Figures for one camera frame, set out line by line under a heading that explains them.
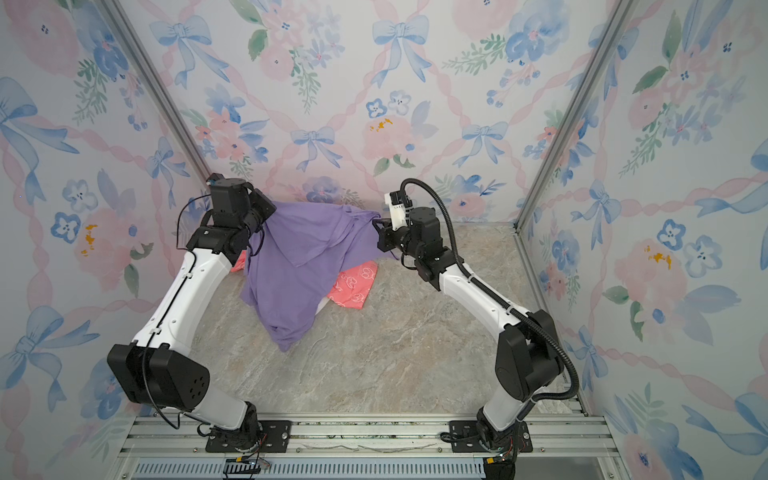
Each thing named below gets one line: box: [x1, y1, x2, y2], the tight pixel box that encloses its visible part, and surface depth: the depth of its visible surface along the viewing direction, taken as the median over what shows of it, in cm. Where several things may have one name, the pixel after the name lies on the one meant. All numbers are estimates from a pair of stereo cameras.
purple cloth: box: [239, 202, 387, 352], surface depth 88 cm
